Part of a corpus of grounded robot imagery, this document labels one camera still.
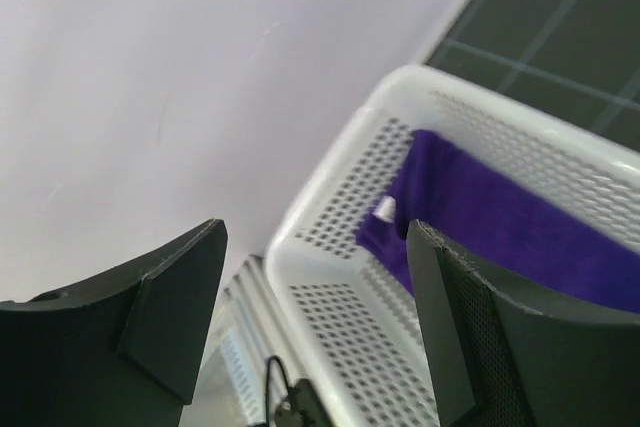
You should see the white plastic mesh basket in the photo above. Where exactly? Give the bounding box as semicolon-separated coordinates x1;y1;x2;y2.
266;66;639;426

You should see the black grid mat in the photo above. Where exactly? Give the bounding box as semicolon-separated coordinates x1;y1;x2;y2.
425;0;639;150

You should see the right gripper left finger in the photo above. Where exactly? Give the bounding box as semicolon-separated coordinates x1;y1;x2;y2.
1;219;228;426

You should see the purple towel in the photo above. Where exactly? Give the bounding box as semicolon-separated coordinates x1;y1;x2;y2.
355;130;639;312

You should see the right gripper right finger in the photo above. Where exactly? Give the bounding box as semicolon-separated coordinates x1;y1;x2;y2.
407;220;639;426

